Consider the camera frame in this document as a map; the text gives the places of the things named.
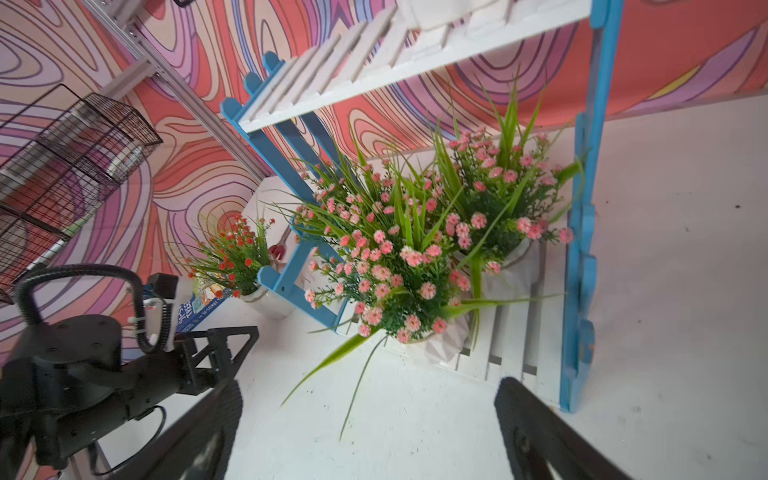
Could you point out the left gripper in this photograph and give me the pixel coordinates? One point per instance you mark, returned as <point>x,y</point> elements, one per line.
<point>65,385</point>

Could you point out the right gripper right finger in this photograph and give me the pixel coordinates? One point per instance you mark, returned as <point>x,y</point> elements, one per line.
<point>540,445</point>

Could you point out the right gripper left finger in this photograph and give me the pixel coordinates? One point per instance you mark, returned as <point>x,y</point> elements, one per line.
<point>197,446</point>

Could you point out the red flower pot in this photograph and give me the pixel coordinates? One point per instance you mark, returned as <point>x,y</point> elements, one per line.
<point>230,260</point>

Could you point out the blue white slatted rack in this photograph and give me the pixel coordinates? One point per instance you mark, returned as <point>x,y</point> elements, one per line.
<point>415,37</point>

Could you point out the pink flower pot back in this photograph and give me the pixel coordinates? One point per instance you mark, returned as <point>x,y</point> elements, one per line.
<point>393,237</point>

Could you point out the pink flower pot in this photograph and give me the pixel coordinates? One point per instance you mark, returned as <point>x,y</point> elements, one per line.
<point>504,190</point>
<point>393,237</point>

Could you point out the blue picture book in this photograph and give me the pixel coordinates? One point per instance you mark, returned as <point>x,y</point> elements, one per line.
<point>203,302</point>

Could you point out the red handled scissors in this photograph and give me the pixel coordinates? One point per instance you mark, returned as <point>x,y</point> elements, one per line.
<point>278,251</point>

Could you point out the black wire basket left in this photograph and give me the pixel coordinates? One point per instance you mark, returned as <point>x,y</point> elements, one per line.
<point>62,156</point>

